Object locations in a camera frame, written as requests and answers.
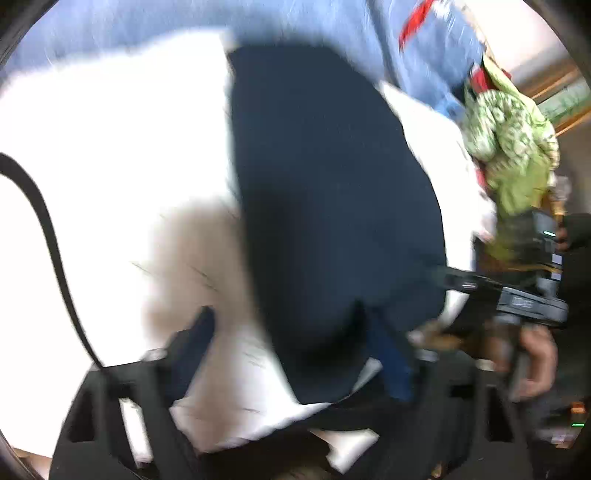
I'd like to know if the black cable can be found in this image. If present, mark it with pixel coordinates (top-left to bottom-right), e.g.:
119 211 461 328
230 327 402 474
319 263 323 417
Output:
0 153 108 371

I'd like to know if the green patterned cloth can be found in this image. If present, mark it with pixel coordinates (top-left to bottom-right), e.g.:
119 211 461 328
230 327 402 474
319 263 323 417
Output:
463 56 561 219

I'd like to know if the dark navy garment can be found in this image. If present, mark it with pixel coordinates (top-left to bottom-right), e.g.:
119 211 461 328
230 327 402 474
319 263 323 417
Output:
228 39 448 408

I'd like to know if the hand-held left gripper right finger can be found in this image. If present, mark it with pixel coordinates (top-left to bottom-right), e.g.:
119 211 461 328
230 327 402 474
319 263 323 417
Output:
368 314 542 480

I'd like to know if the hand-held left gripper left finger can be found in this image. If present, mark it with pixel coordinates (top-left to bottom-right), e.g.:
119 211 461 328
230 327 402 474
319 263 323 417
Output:
48 305 218 480

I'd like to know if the red cloth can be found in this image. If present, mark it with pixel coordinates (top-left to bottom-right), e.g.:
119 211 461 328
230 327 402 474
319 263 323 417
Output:
398 0 438 48

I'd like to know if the person's right hand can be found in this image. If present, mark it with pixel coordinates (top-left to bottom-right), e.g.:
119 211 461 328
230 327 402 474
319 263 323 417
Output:
515 325 560 403

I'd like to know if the cream floral quilt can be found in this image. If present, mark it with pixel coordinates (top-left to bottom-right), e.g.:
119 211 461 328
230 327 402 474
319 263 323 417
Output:
0 28 498 472

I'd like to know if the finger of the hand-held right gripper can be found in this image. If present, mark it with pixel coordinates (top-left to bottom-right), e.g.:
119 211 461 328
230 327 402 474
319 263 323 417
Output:
430 266 503 296

